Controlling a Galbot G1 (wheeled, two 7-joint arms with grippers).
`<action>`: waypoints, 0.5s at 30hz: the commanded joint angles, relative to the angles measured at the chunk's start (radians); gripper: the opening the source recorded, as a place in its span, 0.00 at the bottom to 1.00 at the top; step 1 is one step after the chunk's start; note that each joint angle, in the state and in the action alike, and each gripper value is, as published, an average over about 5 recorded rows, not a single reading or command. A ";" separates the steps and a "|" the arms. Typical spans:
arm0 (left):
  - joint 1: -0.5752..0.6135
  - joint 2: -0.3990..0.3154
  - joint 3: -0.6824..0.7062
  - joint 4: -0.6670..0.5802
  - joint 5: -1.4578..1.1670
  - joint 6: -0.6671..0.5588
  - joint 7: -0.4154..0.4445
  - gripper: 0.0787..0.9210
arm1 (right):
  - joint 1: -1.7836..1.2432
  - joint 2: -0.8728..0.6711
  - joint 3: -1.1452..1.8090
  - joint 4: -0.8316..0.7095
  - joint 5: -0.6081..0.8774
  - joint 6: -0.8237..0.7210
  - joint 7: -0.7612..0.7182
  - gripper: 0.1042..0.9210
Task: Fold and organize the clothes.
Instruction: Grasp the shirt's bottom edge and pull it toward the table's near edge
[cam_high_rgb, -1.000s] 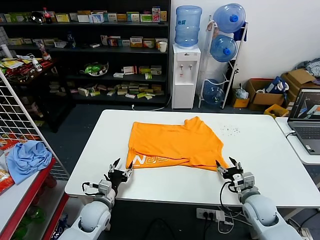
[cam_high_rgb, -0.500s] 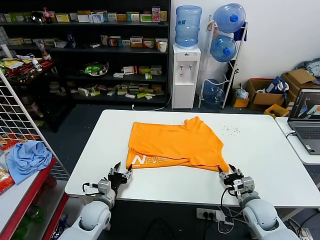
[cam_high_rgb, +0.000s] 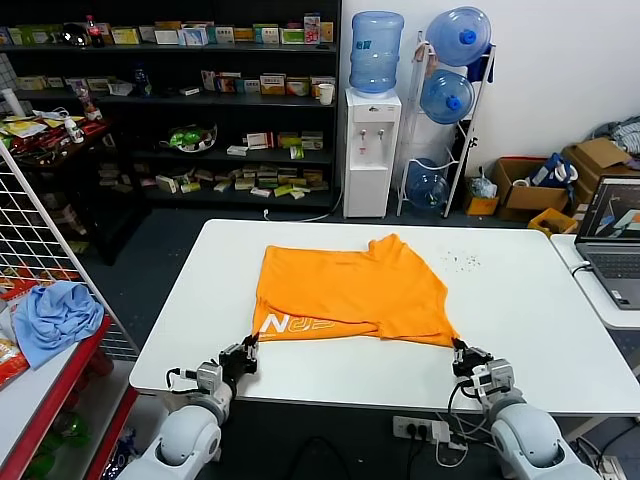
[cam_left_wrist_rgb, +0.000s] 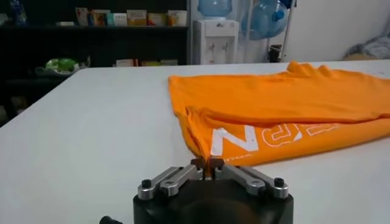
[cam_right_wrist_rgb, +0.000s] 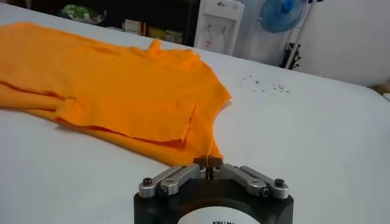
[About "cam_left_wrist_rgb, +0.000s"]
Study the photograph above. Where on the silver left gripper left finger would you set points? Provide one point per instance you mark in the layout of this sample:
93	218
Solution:
179	178

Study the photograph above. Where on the red orange medicine box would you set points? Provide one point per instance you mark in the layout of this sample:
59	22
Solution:
98	18

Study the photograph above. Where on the white metal jug rack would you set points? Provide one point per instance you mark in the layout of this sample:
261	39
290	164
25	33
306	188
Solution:
287	30

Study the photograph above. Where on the bowl of green packets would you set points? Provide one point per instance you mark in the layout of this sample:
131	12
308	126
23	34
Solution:
61	65

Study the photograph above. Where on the pale medicine box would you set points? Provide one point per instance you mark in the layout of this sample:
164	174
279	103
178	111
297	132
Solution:
169	62

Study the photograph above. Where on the yellow green medicine box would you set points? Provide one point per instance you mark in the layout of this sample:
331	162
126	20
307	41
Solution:
150	63

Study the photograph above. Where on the blue water jug with label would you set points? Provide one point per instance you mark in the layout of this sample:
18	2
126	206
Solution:
214	7

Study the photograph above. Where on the orange white medicine box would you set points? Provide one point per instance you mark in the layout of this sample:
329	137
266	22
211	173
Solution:
157	19

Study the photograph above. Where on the teal white medicine box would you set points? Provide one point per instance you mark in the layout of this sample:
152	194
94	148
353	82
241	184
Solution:
118	19

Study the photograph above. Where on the black item hanging on rack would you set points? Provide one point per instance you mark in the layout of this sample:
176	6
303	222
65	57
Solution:
275	54

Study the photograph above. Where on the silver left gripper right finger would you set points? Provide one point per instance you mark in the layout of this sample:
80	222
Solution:
240	178

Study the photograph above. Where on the black shelf unit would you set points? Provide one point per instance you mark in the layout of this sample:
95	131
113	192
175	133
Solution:
122	42

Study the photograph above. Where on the blue drink bottle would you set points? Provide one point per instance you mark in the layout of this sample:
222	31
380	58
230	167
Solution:
18	13

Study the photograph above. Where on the orange t-shirt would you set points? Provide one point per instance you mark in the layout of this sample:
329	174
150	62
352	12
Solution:
259	100

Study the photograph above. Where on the white water dispenser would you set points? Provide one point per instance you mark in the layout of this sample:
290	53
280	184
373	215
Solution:
215	42

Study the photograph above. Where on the yellow orange medicine box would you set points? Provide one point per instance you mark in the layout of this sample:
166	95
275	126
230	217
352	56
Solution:
136	17

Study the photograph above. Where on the pile of grey clothes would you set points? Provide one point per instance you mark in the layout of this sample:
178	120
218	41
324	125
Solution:
371	48

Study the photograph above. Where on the flat white medicine box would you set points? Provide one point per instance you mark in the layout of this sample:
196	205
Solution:
64	23

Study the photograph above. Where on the white red medicine box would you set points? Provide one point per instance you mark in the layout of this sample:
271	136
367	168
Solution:
125	63

